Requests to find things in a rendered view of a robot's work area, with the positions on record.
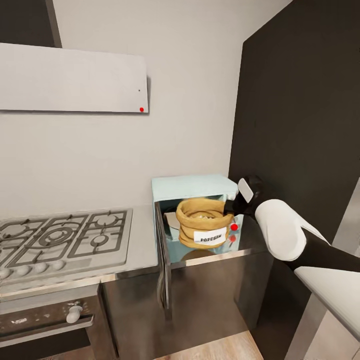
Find microwave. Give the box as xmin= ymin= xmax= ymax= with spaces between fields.
xmin=151 ymin=173 xmax=244 ymax=321

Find popcorn bag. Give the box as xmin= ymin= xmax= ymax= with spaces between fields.
xmin=175 ymin=198 xmax=236 ymax=249

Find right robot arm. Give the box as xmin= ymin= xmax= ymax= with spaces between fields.
xmin=223 ymin=175 xmax=360 ymax=342

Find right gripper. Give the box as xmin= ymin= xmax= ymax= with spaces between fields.
xmin=223 ymin=196 xmax=253 ymax=216

